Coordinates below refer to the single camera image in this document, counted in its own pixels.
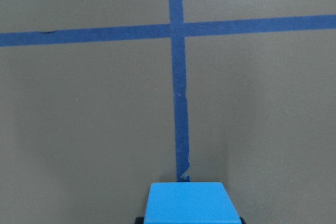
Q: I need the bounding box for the blue cube block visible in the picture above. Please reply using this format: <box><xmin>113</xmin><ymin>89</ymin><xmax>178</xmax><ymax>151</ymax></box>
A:
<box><xmin>144</xmin><ymin>182</ymin><xmax>242</xmax><ymax>223</ymax></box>

